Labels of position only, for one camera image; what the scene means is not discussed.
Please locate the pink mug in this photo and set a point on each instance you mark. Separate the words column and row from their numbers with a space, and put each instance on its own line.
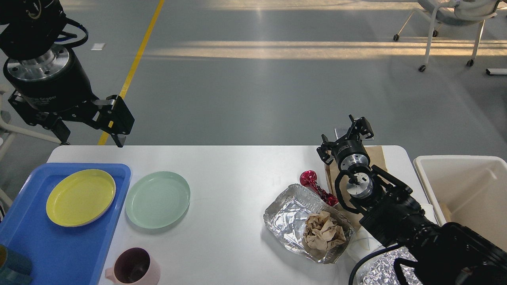
column 135, row 266

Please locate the white rolling chair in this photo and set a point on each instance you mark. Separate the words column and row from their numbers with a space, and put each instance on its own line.
column 455, row 13

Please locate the white bar on floor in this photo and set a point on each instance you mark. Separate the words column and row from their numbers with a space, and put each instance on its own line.
column 496, row 71

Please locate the teal cup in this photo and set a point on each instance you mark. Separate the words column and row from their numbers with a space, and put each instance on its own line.
column 15, row 269

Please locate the blue plastic tray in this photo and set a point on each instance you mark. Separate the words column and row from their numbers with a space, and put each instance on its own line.
column 62, row 255

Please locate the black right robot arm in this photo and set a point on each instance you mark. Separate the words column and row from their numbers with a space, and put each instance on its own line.
column 450, row 254

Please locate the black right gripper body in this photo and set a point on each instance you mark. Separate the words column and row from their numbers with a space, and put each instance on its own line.
column 350, row 154

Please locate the white chair base left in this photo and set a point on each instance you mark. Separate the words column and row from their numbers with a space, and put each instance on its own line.
column 12, row 131

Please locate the red shiny wrapper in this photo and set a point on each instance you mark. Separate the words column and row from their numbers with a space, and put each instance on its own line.
column 309, row 179

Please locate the yellow plate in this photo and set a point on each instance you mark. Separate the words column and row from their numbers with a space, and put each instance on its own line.
column 81, row 198

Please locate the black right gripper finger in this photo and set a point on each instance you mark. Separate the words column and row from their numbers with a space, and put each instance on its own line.
column 359, row 130
column 324, row 149

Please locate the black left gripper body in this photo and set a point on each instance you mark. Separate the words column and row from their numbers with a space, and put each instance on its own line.
column 57, row 85

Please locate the white floor tag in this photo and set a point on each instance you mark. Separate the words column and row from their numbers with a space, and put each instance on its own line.
column 97, row 47

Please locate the crumpled brown paper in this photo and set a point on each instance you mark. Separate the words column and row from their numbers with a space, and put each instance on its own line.
column 322, row 232

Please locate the white plastic bin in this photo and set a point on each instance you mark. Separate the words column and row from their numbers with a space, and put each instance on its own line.
column 469, row 190

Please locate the aluminium foil tray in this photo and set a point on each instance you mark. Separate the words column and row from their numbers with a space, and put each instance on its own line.
column 285, row 217

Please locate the mint green plate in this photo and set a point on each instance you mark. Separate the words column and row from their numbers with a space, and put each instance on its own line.
column 157, row 200

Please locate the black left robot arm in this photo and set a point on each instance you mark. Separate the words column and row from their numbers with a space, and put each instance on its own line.
column 32, row 28

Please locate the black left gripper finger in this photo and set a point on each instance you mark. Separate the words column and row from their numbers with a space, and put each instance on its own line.
column 58, row 127
column 114, row 117

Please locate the crumpled foil tray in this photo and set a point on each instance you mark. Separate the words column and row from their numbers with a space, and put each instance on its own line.
column 380, row 270

